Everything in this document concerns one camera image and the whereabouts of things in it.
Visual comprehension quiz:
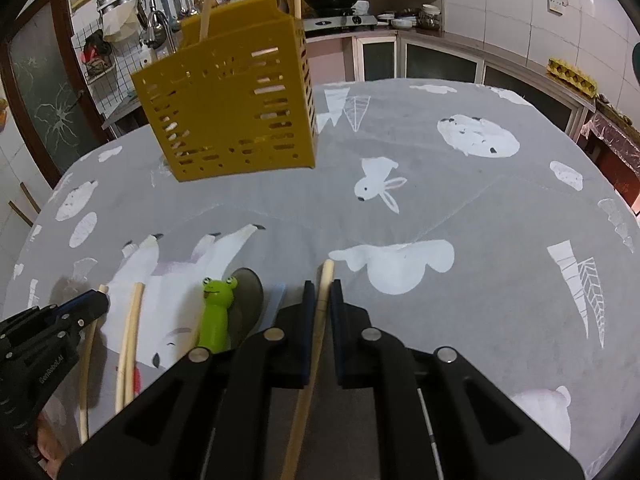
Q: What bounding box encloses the yellow egg carton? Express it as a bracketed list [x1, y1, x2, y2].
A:
[546, 56, 599, 97]

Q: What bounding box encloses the grey printed tablecloth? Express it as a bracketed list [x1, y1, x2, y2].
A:
[2, 77, 640, 480]

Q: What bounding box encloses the black wok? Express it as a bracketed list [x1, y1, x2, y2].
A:
[304, 0, 382, 12]

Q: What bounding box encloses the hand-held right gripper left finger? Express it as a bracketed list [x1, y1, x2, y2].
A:
[57, 280, 318, 480]

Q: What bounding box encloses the yellow slotted utensil holder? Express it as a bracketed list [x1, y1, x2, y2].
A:
[131, 0, 317, 183]

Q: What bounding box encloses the steel faucet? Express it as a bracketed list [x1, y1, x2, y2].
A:
[144, 10, 176, 51]

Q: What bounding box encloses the green frog handle utensil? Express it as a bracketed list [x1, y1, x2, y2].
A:
[196, 276, 239, 354]

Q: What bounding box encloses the pink covered side table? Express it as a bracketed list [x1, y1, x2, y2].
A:
[579, 109, 640, 213]

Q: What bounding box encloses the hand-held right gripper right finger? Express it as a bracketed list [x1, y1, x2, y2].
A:
[331, 279, 584, 480]

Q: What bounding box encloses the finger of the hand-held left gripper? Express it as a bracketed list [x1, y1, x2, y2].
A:
[47, 290, 110, 329]
[52, 321, 87, 356]

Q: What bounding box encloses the steel gas stove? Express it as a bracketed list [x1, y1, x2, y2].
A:
[302, 14, 379, 37]

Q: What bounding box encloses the dark wooden glass door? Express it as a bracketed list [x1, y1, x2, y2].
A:
[0, 0, 112, 187]

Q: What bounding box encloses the wire wall basket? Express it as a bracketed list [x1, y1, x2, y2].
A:
[81, 30, 119, 83]

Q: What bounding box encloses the white plastic bag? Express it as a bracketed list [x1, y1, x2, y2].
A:
[101, 6, 139, 42]

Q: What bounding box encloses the kitchen counter cabinet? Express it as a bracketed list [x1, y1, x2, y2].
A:
[305, 26, 597, 137]

